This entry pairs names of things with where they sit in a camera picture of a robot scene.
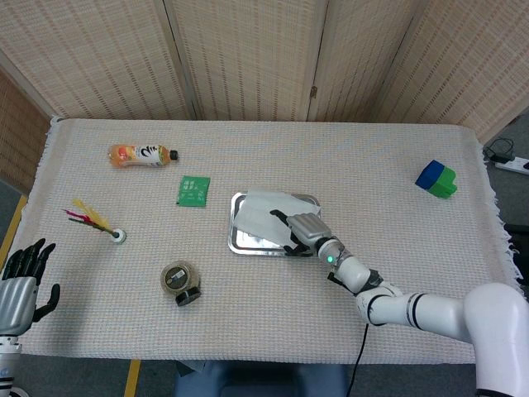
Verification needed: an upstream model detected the black adapter with cable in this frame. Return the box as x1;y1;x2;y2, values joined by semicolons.
483;137;517;163

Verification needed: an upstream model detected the white power strip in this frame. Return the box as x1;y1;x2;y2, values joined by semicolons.
494;156;529;175

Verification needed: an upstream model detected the woven folding screen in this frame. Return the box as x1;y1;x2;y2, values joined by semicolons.
0;0;529;195

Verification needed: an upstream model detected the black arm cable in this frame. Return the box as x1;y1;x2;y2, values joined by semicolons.
345;323;369;397

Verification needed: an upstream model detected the glass jar black lid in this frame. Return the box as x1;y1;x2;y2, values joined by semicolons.
160;260;203;308

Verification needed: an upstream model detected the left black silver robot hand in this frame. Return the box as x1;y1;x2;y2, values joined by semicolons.
0;238;61;336

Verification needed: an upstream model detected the green paper packet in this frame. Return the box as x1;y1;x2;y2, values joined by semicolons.
174;175;212;209

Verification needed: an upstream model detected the feather shuttlecock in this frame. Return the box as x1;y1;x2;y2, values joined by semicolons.
62;198;127;245

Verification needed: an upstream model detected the white paper sheet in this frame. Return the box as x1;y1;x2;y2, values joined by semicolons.
235;189;322;248

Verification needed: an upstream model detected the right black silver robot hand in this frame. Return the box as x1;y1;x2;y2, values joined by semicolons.
269;208;334;258

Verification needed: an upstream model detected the blue and green block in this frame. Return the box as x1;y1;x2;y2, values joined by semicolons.
415;159;459;200

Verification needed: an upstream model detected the silver metal tray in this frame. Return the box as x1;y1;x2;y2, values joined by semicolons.
227;191;322;257

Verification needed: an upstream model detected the orange drink bottle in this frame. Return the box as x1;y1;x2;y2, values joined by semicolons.
107;143;179;169

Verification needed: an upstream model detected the white woven tablecloth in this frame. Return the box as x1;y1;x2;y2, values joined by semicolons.
0;116;529;366

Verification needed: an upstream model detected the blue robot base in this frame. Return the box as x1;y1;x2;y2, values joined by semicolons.
173;360;350;397

